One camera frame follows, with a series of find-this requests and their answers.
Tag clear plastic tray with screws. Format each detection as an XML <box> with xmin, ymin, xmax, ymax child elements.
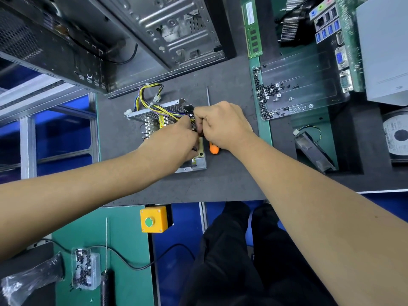
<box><xmin>252</xmin><ymin>50</ymin><xmax>352</xmax><ymax>121</ymax></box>

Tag green memory stick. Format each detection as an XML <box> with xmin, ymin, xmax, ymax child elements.
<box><xmin>240</xmin><ymin>0</ymin><xmax>264</xmax><ymax>60</ymax></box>

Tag orange-handled screwdriver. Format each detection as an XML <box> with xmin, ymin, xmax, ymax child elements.
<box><xmin>204</xmin><ymin>85</ymin><xmax>221</xmax><ymax>156</ymax></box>

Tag aluminium conveyor frame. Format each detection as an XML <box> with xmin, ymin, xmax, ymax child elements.
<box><xmin>0</xmin><ymin>72</ymin><xmax>101</xmax><ymax>184</ymax></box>

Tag black electric screwdriver with cable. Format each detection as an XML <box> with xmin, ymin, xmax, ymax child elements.
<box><xmin>38</xmin><ymin>216</ymin><xmax>196</xmax><ymax>306</ymax></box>

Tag person's left forearm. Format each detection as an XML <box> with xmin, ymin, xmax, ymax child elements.
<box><xmin>0</xmin><ymin>145</ymin><xmax>162</xmax><ymax>263</ymax></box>

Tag person's right forearm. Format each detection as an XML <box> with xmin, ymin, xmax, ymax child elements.
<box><xmin>231</xmin><ymin>132</ymin><xmax>408</xmax><ymax>306</ymax></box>

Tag silver power supply unit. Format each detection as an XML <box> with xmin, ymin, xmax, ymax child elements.
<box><xmin>124</xmin><ymin>98</ymin><xmax>209</xmax><ymax>175</ymax></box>

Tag person's left hand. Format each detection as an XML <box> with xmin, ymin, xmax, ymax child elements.
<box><xmin>136</xmin><ymin>114</ymin><xmax>206</xmax><ymax>180</ymax></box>

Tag silver optical drive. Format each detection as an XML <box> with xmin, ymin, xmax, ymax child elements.
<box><xmin>355</xmin><ymin>0</ymin><xmax>408</xmax><ymax>108</ymax></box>

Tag processor cooler with fan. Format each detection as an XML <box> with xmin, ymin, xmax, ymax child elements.
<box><xmin>277</xmin><ymin>0</ymin><xmax>315</xmax><ymax>46</ymax></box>

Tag yellow box with green button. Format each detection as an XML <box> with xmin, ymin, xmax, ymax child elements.
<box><xmin>139</xmin><ymin>204</ymin><xmax>175</xmax><ymax>235</ymax></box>

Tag dark grey foam mat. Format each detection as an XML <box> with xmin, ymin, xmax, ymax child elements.
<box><xmin>95</xmin><ymin>0</ymin><xmax>275</xmax><ymax>207</ymax></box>

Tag black foam tray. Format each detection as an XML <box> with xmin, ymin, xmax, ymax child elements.
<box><xmin>241</xmin><ymin>0</ymin><xmax>408</xmax><ymax>193</ymax></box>

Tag grey computer tower case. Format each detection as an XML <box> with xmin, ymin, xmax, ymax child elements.
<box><xmin>0</xmin><ymin>0</ymin><xmax>237</xmax><ymax>100</ymax></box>

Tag silver hard drive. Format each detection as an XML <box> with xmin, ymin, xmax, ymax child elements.
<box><xmin>382</xmin><ymin>105</ymin><xmax>408</xmax><ymax>165</ymax></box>

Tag green motherboard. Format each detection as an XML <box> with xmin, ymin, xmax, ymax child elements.
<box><xmin>251</xmin><ymin>0</ymin><xmax>375</xmax><ymax>152</ymax></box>

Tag person's black trousers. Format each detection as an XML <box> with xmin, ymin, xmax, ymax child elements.
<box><xmin>177</xmin><ymin>201</ymin><xmax>340</xmax><ymax>306</ymax></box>

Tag clear plastic screw box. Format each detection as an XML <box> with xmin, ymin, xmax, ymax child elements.
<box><xmin>69</xmin><ymin>246</ymin><xmax>103</xmax><ymax>291</ymax></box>

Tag person's right hand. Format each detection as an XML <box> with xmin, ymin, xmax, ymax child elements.
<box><xmin>193</xmin><ymin>100</ymin><xmax>260</xmax><ymax>158</ymax></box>

